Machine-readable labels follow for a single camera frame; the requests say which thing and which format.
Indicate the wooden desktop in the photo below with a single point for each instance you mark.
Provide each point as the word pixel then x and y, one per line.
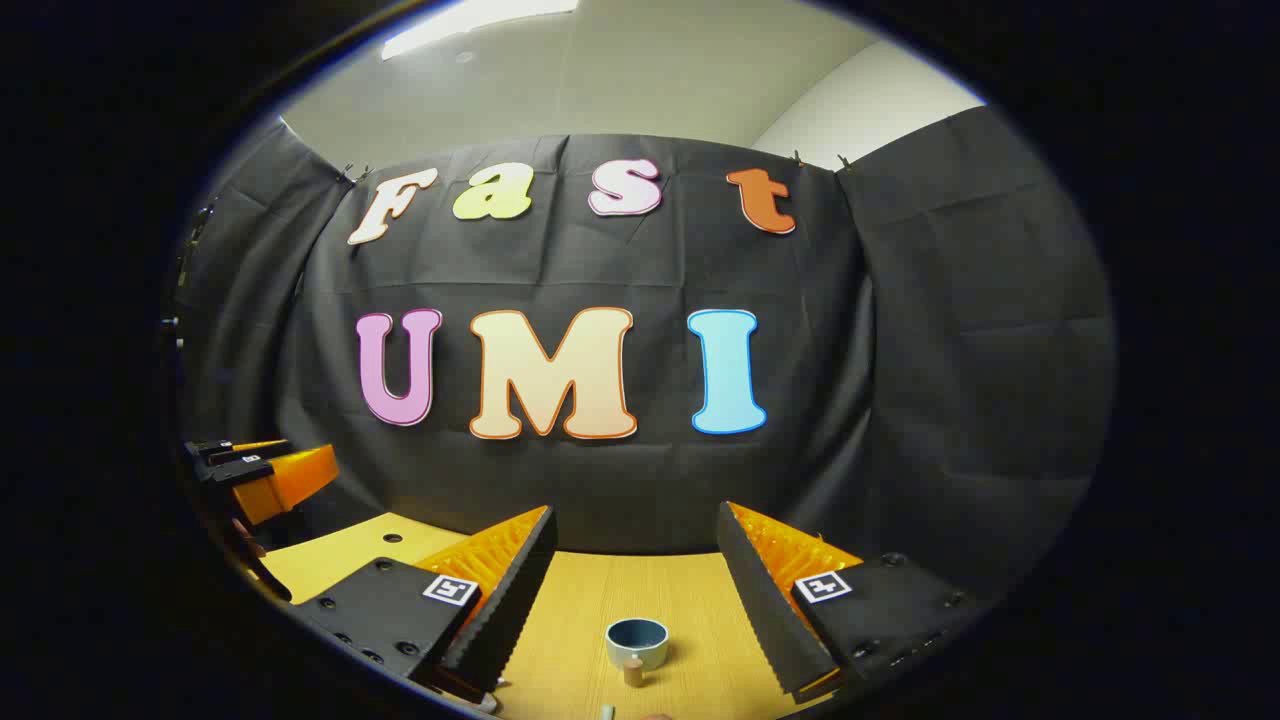
pixel 700 600

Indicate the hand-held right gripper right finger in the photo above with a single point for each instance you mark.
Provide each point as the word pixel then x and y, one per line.
pixel 760 600

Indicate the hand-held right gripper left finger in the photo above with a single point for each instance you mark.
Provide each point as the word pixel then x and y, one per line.
pixel 505 610

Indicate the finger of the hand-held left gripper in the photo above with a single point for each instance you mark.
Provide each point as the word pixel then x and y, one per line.
pixel 285 480
pixel 230 449

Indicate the black backdrop cloth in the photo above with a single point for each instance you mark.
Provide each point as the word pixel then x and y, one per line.
pixel 900 350

